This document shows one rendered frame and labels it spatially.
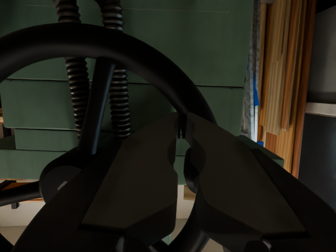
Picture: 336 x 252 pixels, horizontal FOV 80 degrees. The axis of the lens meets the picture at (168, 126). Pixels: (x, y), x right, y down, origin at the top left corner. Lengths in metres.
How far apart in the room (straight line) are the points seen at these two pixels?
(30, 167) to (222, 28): 0.43
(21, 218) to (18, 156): 3.31
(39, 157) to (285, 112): 1.63
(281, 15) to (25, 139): 1.70
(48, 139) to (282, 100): 1.63
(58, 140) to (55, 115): 0.05
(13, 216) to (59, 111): 3.43
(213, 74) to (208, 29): 0.07
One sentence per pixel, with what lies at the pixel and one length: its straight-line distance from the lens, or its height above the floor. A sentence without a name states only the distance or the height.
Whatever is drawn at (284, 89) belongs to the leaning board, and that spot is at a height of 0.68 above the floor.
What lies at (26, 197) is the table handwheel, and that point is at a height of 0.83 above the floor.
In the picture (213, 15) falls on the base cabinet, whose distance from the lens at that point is 0.39.
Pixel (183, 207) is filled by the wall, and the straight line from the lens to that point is 3.39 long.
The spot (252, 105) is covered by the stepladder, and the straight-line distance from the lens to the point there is 1.26.
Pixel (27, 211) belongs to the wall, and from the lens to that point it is 3.68.
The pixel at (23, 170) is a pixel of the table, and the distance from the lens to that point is 0.48.
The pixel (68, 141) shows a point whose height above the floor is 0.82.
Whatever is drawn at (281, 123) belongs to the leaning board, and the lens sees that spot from 1.82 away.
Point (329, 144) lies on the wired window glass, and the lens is 1.98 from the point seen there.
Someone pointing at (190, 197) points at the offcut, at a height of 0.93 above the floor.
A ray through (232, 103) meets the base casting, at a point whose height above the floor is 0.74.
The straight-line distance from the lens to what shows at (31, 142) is 0.46.
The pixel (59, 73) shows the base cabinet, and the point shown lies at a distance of 0.41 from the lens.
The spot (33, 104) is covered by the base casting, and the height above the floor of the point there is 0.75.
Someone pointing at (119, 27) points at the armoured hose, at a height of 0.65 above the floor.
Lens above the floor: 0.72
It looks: 10 degrees up
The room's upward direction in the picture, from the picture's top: 178 degrees counter-clockwise
